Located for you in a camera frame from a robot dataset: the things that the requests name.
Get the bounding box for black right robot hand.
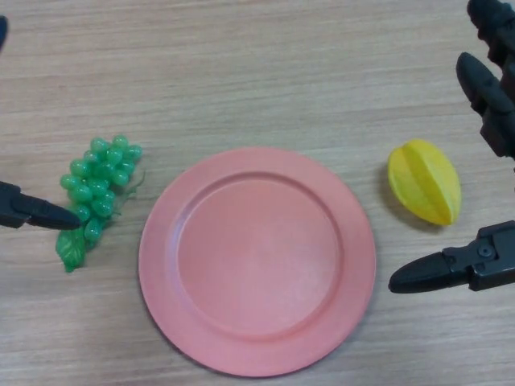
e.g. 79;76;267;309
388;0;515;294

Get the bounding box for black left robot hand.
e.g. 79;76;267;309
0;15;80;231

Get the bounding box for green grape bunch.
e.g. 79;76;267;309
56;134;146;274

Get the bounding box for pink round plate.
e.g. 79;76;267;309
138;146;377;378

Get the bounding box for yellow starfruit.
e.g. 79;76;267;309
387;138;462;226

